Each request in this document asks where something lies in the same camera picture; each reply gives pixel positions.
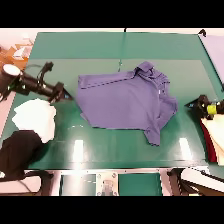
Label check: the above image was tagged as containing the silver frame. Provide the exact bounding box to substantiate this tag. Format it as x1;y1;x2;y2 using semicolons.
45;167;175;197

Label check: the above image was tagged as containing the cream garment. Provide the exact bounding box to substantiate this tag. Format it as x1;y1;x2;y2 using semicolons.
200;113;224;164

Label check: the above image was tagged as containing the purple polo shirt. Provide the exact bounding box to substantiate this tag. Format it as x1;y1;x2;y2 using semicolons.
75;60;180;147

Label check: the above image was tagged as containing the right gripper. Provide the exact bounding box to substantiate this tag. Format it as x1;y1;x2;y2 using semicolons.
193;94;212;118

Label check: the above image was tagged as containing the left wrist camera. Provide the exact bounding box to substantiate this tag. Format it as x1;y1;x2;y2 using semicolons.
37;61;55;82

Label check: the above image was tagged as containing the white garment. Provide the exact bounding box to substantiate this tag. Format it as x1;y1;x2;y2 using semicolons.
12;97;58;145

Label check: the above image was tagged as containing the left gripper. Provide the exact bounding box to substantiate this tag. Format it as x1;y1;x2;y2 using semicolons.
48;82;67;103

